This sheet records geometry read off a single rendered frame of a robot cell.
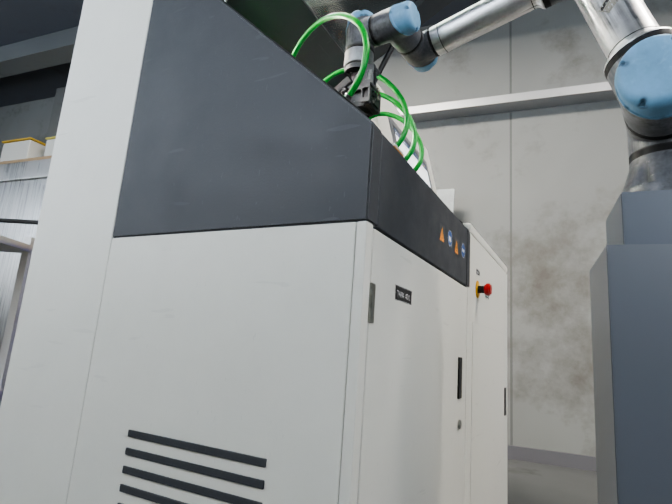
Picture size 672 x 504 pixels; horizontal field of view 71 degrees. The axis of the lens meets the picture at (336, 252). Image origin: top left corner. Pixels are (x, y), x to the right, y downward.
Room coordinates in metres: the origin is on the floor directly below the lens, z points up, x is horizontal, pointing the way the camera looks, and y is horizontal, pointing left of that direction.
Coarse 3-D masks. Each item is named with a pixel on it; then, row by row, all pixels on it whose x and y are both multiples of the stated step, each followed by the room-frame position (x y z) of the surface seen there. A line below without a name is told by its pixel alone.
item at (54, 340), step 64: (128, 0) 1.00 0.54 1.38; (128, 64) 0.98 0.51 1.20; (64, 128) 1.07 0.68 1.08; (128, 128) 0.96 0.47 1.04; (64, 192) 1.05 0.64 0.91; (64, 256) 1.03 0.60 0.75; (64, 320) 1.01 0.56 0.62; (64, 384) 0.99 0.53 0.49; (0, 448) 1.07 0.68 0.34; (64, 448) 0.97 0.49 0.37
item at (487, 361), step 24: (384, 120) 1.52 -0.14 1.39; (480, 264) 1.42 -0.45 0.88; (504, 288) 1.84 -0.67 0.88; (480, 312) 1.43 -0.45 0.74; (504, 312) 1.84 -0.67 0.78; (480, 336) 1.42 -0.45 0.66; (504, 336) 1.83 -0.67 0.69; (480, 360) 1.42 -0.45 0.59; (504, 360) 1.83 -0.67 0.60; (480, 384) 1.43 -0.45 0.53; (504, 384) 1.83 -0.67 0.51; (480, 408) 1.43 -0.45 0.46; (504, 408) 1.82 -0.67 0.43; (480, 432) 1.43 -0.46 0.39; (504, 432) 1.83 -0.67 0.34; (480, 456) 1.44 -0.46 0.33; (504, 456) 1.83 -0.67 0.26; (480, 480) 1.44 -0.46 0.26; (504, 480) 1.83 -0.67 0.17
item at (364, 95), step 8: (352, 64) 1.05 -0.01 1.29; (360, 64) 1.05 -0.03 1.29; (368, 64) 1.05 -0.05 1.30; (344, 72) 1.08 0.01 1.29; (352, 72) 1.08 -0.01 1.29; (368, 72) 1.05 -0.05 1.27; (376, 72) 1.06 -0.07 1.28; (352, 80) 1.08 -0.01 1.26; (368, 80) 1.05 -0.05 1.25; (344, 88) 1.07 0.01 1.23; (360, 88) 1.04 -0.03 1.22; (368, 88) 1.03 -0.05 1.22; (376, 88) 1.07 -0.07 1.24; (360, 96) 1.05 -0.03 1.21; (368, 96) 1.03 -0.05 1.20; (376, 96) 1.06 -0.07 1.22; (360, 104) 1.05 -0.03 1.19; (368, 104) 1.05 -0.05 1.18; (376, 104) 1.06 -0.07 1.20; (368, 112) 1.09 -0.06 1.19; (376, 112) 1.08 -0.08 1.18
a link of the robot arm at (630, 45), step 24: (576, 0) 0.77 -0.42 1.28; (600, 0) 0.72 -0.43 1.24; (624, 0) 0.70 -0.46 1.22; (600, 24) 0.73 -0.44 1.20; (624, 24) 0.70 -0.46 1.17; (648, 24) 0.69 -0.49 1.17; (624, 48) 0.69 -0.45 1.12; (648, 48) 0.66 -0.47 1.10; (624, 72) 0.68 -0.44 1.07; (648, 72) 0.66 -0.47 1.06; (624, 96) 0.69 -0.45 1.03; (648, 96) 0.67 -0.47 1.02; (648, 120) 0.71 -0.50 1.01
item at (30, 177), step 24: (0, 168) 3.39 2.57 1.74; (24, 168) 3.28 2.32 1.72; (48, 168) 3.18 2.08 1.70; (0, 192) 3.40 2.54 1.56; (24, 192) 3.30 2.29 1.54; (0, 216) 3.38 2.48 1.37; (24, 216) 3.27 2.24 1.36; (0, 264) 3.33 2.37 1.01; (0, 288) 3.31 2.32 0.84; (0, 312) 3.29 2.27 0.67; (0, 336) 3.27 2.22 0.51
